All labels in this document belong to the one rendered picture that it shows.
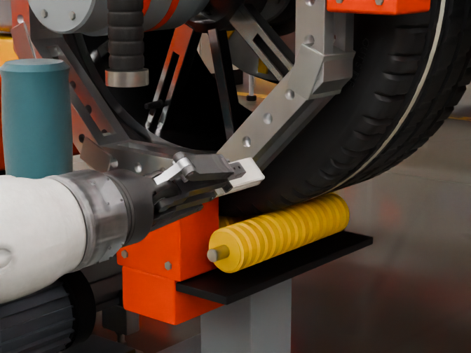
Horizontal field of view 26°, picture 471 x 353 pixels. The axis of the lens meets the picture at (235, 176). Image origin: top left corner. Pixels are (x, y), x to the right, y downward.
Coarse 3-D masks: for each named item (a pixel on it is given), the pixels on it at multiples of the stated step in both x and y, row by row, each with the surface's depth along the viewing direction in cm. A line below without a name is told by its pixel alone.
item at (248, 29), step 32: (224, 0) 139; (256, 0) 133; (160, 32) 161; (192, 32) 138; (224, 32) 136; (256, 32) 131; (96, 64) 149; (160, 64) 158; (192, 64) 163; (224, 64) 136; (288, 64) 129; (128, 96) 149; (160, 96) 144; (192, 96) 158; (224, 96) 136; (160, 128) 145; (192, 128) 149; (224, 128) 138
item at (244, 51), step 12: (276, 0) 141; (288, 0) 140; (264, 12) 143; (276, 12) 142; (288, 12) 143; (276, 24) 148; (288, 24) 146; (240, 36) 152; (288, 36) 147; (240, 48) 153; (240, 60) 153; (252, 60) 152; (252, 72) 152
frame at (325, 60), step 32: (320, 0) 111; (32, 32) 144; (320, 32) 112; (352, 32) 116; (320, 64) 113; (352, 64) 117; (96, 96) 144; (288, 96) 117; (320, 96) 116; (96, 128) 140; (256, 128) 120; (288, 128) 123; (96, 160) 139; (128, 160) 135; (160, 160) 131; (256, 160) 123
